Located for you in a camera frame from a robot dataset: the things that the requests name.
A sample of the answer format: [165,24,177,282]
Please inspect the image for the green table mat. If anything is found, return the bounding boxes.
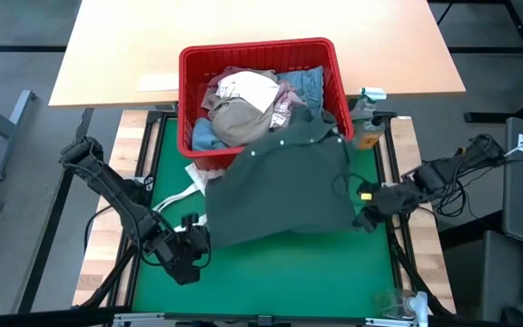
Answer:
[132,115,397,319]

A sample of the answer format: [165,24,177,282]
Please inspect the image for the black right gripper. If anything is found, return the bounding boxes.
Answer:
[353,181,421,233]

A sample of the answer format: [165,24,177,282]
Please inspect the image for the blue denim garment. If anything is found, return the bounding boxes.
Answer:
[277,65,326,119]

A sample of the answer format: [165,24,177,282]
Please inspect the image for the beige khaki shorts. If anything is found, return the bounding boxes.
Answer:
[209,97,276,147]

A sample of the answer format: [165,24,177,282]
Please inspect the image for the dark green shirt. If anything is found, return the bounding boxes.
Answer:
[204,106,362,250]

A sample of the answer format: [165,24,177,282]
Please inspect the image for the grey metal table leg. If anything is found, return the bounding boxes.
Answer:
[0,89,38,183]

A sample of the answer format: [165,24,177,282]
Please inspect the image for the red plastic laundry basket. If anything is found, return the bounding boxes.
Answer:
[177,37,355,172]

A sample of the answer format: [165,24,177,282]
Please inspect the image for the mauve pink garment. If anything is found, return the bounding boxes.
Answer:
[201,65,311,133]

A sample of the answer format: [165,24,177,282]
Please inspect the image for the light wooden desk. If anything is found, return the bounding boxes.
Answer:
[48,0,467,108]

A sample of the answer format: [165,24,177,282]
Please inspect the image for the black cable bundle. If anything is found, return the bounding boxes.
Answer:
[436,149,471,218]

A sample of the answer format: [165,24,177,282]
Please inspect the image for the white paper sheet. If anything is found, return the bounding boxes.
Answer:
[134,72,180,93]

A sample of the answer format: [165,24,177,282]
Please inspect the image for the clear spray bottle white trigger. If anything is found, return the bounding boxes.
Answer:
[374,288,430,327]

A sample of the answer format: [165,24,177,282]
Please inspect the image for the black metal frame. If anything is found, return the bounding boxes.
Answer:
[73,108,456,327]

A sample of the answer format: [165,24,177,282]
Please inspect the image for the white garment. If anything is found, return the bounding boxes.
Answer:
[215,70,281,114]

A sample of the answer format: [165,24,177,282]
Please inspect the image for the white canvas tote bag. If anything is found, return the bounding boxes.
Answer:
[152,163,226,228]

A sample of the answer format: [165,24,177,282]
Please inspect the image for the clear bottle with orange label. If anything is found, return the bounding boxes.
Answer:
[354,111,399,151]

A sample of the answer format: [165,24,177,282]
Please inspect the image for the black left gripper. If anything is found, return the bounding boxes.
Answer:
[156,212,212,286]

